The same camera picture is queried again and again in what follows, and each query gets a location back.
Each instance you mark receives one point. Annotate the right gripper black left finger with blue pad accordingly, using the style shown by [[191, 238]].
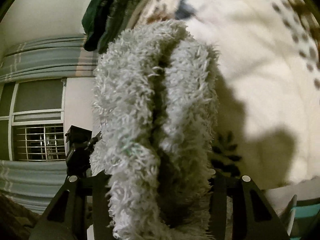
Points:
[[65, 216]]

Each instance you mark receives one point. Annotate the grey green curtain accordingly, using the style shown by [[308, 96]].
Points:
[[46, 58]]

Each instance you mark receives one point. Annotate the stack of folded dark jeans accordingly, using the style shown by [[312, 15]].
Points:
[[104, 20]]

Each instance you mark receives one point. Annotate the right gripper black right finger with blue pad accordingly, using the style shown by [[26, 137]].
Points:
[[252, 215]]

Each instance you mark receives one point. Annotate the floral white bed quilt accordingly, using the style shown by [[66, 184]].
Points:
[[268, 117]]

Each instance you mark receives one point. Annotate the grey fluffy fleece pants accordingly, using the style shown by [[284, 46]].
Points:
[[157, 106]]

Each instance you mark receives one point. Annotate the brown checkered blanket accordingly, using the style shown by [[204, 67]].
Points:
[[308, 14]]

